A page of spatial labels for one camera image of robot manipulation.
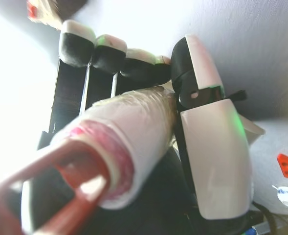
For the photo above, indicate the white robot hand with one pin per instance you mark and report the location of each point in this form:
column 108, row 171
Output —
column 214, row 159

